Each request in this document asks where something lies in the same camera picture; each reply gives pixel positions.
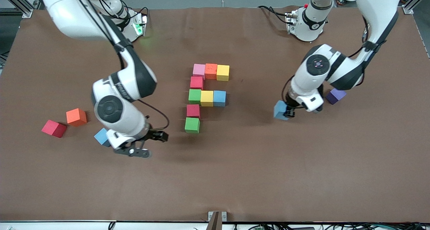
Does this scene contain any brown table cover sheet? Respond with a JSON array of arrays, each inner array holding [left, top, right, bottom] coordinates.
[[0, 7, 430, 223]]

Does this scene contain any pink foam block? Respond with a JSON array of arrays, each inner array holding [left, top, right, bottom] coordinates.
[[192, 64, 206, 80]]

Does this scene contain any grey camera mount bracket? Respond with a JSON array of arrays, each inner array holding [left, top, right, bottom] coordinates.
[[208, 211, 227, 230]]

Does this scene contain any blue foam block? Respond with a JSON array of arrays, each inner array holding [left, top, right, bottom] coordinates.
[[273, 100, 290, 121], [94, 128, 112, 147], [213, 90, 227, 107]]

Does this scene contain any tangled cable bundle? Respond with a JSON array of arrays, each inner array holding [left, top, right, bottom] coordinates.
[[235, 222, 430, 230]]

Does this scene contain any purple foam block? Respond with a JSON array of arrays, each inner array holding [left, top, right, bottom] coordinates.
[[326, 88, 347, 105]]

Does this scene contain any black arm base cable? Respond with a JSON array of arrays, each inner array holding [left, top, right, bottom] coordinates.
[[96, 0, 149, 22], [258, 5, 290, 24]]

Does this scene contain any orange foam block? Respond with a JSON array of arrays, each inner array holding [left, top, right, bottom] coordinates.
[[205, 63, 218, 80], [66, 108, 87, 127]]

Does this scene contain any yellow foam block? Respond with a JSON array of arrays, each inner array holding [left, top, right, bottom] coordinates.
[[216, 65, 230, 82], [201, 90, 214, 107]]

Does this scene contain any green foam block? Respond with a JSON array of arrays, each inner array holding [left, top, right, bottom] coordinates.
[[188, 89, 202, 105], [184, 117, 201, 134]]

